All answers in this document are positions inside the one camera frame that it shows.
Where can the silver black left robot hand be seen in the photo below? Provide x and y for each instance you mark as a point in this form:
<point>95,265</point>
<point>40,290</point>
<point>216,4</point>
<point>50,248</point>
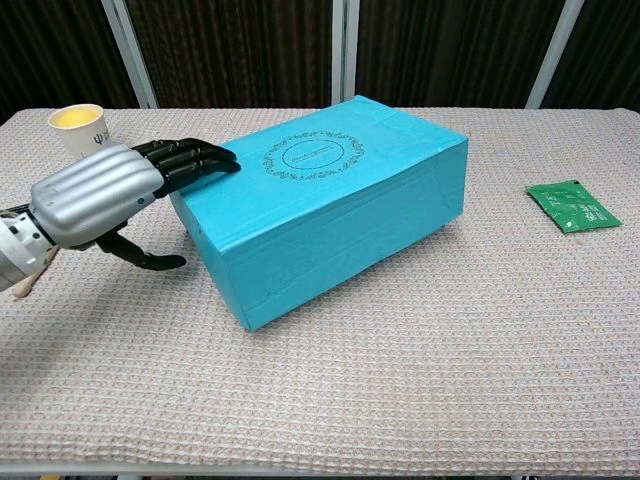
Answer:
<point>95,190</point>

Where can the teal cardboard shoe box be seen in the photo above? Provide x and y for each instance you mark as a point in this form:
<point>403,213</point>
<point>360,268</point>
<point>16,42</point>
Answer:
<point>320,220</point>

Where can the white paper cup yellow inside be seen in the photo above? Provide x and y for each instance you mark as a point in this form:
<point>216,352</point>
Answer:
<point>82,131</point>

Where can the dark brown pleated curtain panel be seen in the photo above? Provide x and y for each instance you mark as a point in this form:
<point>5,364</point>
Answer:
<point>50,50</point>
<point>450,50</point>
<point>235,50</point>
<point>610,50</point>

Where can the beige waffle tablecloth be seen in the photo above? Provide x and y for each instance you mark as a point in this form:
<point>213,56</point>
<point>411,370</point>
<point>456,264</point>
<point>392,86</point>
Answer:
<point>400,375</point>

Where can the green foil packet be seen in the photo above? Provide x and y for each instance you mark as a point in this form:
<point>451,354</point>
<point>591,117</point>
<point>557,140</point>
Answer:
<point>572,206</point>

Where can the grey metal partition post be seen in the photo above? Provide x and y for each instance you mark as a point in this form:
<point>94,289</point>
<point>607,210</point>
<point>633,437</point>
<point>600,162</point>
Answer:
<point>552,55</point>
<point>132,55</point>
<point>345,50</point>

